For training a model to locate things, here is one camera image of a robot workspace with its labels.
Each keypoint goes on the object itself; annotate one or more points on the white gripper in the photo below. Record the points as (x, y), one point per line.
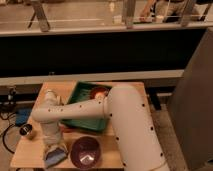
(53, 138)

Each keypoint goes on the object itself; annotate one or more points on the blue sponge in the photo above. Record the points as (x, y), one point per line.
(54, 157)

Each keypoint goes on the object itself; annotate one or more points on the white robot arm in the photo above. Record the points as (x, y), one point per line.
(132, 123)

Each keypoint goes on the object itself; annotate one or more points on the orange carrot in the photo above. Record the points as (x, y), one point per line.
(65, 130)

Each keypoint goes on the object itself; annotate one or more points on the metal can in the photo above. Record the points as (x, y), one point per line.
(27, 131)

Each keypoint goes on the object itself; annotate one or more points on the wooden table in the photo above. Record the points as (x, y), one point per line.
(29, 153)

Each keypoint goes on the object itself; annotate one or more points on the blue box on floor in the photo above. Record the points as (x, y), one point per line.
(22, 116)

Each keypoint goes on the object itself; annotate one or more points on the white cup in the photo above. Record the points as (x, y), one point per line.
(51, 98)

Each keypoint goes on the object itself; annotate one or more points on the purple bowl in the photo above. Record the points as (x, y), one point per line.
(85, 152)

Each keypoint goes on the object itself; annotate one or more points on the grey cabinet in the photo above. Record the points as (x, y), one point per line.
(191, 107)

